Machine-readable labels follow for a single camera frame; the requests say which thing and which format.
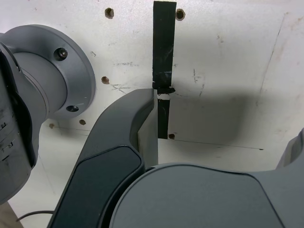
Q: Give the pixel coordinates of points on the black tape strip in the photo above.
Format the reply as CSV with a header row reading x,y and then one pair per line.
x,y
162,47

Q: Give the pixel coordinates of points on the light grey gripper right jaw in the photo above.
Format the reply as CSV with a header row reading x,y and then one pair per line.
x,y
202,202

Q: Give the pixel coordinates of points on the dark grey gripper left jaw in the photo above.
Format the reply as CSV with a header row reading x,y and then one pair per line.
x,y
107,166

